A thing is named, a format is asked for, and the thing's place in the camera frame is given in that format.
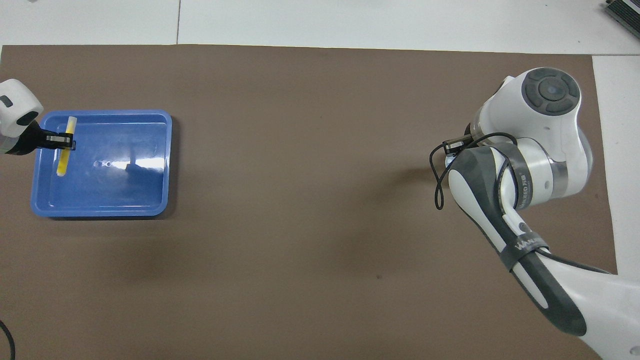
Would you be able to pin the yellow pen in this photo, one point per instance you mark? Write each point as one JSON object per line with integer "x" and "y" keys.
{"x": 64, "y": 162}

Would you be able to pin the brown table mat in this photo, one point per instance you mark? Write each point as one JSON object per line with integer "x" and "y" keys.
{"x": 300, "y": 225}

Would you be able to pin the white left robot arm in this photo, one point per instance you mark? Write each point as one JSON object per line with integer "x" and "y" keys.
{"x": 17, "y": 102}

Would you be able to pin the clear plastic cup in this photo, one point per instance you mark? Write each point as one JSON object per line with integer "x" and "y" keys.
{"x": 451, "y": 161}

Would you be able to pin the blue plastic tray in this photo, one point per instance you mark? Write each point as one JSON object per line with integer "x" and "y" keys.
{"x": 115, "y": 185}

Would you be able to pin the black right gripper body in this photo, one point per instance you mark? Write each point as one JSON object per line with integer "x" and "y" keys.
{"x": 470, "y": 135}

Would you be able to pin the grey ribbed device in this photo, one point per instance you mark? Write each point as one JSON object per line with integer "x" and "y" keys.
{"x": 625, "y": 12}

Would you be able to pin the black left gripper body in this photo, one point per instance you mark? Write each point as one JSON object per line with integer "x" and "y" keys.
{"x": 27, "y": 141}

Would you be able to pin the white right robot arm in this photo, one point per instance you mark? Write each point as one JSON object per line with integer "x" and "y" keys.
{"x": 550, "y": 150}

